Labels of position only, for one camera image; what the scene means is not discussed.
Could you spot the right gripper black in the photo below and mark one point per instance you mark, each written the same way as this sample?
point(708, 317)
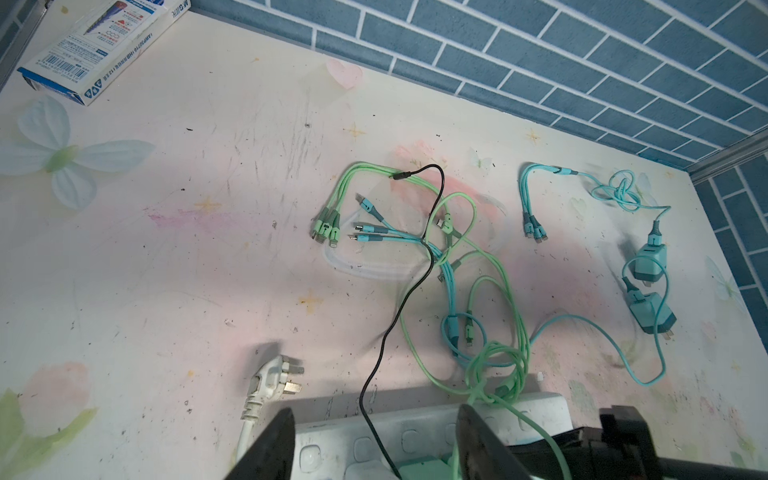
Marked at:
point(621, 448)

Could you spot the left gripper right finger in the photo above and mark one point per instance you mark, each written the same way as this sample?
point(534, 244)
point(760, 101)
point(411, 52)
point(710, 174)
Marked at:
point(481, 455)

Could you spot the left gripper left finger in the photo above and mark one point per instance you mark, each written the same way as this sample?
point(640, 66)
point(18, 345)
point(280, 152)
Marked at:
point(271, 455)

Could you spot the green charger adapter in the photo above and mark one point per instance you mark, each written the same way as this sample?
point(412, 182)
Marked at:
point(427, 469)

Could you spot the white power strip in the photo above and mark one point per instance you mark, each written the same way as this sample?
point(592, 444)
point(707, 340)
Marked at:
point(345, 448)

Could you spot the teal plug adapter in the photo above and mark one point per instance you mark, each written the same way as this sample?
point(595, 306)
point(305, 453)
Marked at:
point(652, 315)
point(650, 262)

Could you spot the white three-pin plug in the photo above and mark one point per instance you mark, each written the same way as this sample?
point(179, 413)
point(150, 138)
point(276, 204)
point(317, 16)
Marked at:
point(274, 378)

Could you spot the blue white small box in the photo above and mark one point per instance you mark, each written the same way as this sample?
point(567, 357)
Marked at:
point(85, 61)

